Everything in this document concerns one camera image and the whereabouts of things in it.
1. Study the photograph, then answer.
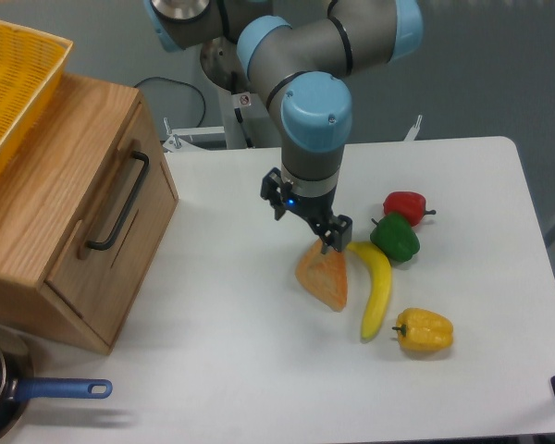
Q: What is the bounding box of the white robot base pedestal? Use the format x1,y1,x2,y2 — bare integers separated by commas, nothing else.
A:
199,36,283,150

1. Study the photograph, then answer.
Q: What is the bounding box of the orange bread slice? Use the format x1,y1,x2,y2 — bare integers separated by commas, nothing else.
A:
295,240,348,312

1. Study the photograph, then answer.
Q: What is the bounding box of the blue handled frying pan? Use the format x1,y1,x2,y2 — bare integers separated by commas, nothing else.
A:
0,327,113,438

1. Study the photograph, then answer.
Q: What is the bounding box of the white table frame bracket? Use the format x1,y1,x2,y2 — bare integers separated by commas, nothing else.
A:
162,117,228,153

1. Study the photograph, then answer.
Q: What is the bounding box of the green bell pepper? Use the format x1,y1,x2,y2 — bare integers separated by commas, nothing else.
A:
370,212,421,263

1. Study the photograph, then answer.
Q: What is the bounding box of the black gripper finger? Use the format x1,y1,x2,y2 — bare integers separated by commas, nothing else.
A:
260,167,292,221
314,215,352,254

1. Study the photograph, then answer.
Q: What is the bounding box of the red bell pepper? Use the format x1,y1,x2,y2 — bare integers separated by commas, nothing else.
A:
383,191,437,227

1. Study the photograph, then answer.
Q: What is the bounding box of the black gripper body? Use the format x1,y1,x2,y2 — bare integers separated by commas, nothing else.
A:
280,182,339,231

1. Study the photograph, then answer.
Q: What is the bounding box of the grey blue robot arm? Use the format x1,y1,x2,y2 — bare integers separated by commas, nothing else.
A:
144,1,424,252

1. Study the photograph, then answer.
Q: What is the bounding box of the yellow bell pepper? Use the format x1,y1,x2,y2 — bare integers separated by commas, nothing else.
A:
392,307,453,352

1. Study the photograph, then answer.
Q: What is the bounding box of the wooden top drawer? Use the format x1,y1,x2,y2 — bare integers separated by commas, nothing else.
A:
47,104,178,331

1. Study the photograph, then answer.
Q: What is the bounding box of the yellow banana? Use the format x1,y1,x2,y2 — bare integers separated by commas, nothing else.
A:
347,241,392,342

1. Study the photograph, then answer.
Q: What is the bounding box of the black cable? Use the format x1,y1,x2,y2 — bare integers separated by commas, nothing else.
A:
133,76,207,129

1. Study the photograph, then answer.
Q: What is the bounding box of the wooden drawer cabinet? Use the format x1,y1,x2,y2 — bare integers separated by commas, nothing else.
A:
0,74,156,354

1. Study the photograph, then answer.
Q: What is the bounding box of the yellow plastic basket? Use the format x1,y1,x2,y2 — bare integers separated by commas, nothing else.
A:
0,20,73,176

